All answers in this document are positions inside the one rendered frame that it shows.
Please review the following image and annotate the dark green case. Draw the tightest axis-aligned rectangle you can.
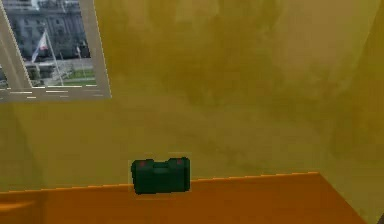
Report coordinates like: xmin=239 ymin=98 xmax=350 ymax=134
xmin=130 ymin=156 xmax=192 ymax=195

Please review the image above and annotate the grey framed window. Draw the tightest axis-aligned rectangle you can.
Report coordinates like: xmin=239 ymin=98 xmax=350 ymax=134
xmin=0 ymin=0 xmax=113 ymax=103

